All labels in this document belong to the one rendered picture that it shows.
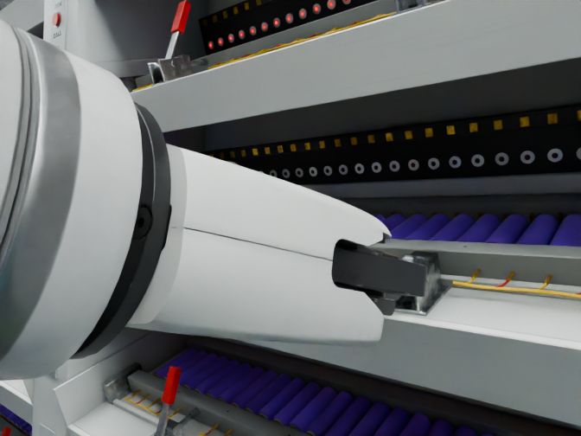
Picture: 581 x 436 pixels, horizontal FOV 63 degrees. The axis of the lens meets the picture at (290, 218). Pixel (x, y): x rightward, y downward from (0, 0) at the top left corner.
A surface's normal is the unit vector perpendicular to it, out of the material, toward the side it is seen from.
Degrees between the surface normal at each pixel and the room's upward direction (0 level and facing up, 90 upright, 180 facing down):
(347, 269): 87
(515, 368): 109
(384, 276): 87
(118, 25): 90
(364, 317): 93
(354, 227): 81
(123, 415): 19
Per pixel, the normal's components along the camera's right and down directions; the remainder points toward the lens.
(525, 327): -0.19, -0.95
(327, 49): -0.61, 0.31
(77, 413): 0.77, 0.01
